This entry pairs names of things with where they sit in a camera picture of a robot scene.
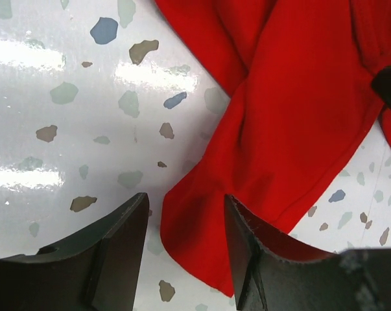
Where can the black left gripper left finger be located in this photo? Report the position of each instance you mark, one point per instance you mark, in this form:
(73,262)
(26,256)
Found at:
(96,268)

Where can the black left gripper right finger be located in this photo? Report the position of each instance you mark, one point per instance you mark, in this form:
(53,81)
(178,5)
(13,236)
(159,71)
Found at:
(272,271)

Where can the red t-shirt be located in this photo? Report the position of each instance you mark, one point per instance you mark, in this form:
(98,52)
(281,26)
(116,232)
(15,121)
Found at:
(298,74)

